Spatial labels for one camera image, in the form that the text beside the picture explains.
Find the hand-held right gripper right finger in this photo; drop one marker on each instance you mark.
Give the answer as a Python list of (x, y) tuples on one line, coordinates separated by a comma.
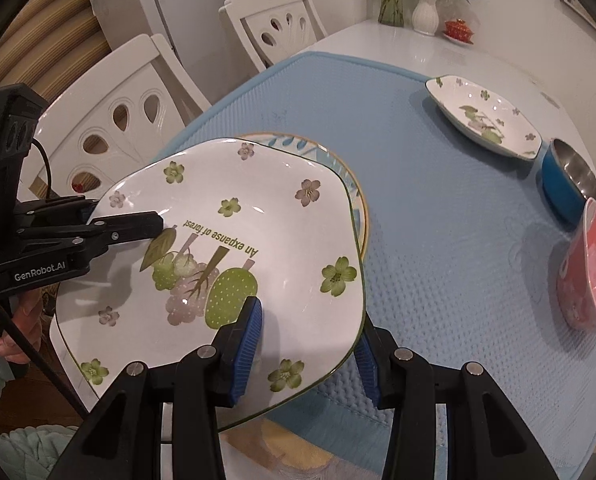
[(368, 375)]

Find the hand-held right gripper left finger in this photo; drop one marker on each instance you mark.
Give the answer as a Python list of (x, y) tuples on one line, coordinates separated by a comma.
[(248, 340)]

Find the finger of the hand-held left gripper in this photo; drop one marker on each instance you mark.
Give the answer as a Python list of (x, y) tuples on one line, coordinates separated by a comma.
[(133, 227)]

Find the large square floral plate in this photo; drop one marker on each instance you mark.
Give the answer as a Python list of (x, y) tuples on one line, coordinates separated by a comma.
[(278, 240)]

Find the blue steel bowl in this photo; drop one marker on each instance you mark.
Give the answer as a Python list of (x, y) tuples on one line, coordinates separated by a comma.
[(560, 185)]

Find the person's left hand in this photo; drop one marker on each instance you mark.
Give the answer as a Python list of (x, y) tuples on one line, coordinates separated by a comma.
[(15, 352)]

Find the white carved dining chair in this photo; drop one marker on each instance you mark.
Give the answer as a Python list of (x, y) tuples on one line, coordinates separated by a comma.
[(258, 15), (128, 85)]

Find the light blue table mat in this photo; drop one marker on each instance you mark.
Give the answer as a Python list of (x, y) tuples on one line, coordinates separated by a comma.
[(453, 260)]

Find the striped beige curtain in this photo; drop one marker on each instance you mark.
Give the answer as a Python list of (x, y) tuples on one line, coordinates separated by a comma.
[(53, 10)]

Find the round plate with blue leaves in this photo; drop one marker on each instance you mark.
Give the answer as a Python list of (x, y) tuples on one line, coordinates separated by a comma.
[(303, 144)]

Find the white cabinet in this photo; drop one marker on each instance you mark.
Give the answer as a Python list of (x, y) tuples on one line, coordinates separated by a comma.
[(128, 0)]

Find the pink dotted bowl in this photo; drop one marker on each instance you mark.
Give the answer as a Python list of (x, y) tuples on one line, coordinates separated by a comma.
[(585, 280)]

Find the teal quilted chair cushion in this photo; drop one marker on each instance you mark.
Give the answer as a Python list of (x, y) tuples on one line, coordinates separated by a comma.
[(28, 455)]

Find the small square floral plate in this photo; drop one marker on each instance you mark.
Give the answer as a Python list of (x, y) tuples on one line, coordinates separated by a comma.
[(483, 110)]

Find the red lidded teacup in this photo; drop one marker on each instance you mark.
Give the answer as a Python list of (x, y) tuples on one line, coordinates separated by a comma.
[(459, 30)]

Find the white ceramic vase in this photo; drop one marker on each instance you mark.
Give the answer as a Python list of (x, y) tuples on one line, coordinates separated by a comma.
[(424, 17)]

